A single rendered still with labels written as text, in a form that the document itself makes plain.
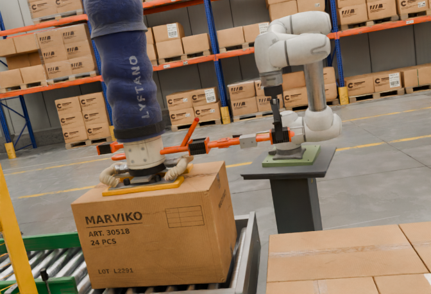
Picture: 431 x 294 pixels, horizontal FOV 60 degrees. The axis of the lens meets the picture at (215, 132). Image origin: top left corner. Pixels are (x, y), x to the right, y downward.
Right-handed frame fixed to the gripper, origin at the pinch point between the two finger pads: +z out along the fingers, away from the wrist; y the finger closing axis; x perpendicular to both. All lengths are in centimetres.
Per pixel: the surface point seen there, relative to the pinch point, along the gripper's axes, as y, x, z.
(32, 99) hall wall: -783, -681, -23
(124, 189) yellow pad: 15, -66, 11
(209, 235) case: 22, -32, 32
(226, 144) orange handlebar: 4.1, -22.4, 0.4
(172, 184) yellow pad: 15.7, -45.2, 11.5
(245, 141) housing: 4.0, -14.3, 0.5
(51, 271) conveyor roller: 1, -123, 54
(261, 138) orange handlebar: 3.8, -7.2, 0.1
